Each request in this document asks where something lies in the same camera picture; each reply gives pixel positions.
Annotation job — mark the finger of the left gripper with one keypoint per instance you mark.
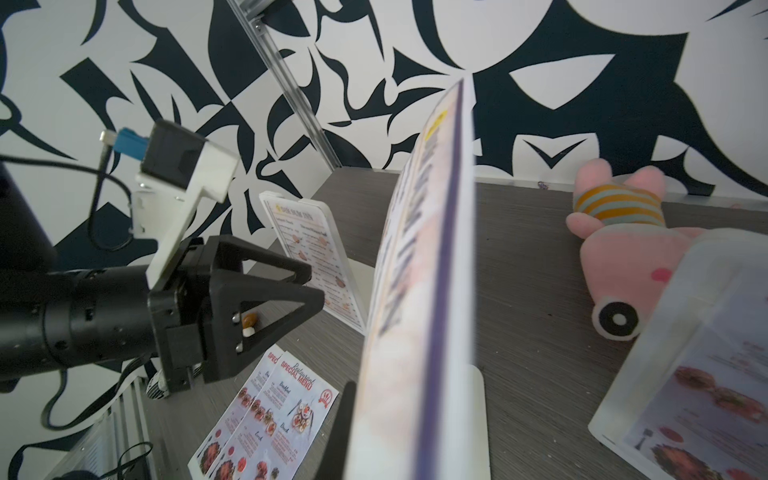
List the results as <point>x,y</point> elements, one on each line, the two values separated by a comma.
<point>227,350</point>
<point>227,252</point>

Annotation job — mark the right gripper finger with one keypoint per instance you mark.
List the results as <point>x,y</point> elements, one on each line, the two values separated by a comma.
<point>334,457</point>

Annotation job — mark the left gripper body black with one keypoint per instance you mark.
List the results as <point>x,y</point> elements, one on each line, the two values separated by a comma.
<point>60,320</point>

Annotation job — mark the pink special menu sheet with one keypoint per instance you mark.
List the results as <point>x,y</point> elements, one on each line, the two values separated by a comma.
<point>280,424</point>

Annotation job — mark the dim sum menu sheet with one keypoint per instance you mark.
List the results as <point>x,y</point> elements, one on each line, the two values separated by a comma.
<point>318,264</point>

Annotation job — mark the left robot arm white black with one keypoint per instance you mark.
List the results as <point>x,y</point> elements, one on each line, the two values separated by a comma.
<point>25,247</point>

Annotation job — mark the pink striped plush toy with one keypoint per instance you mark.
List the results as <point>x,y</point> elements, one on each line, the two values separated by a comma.
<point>629,254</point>

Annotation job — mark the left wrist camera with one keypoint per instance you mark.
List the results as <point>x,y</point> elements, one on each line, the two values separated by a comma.
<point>178,168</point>

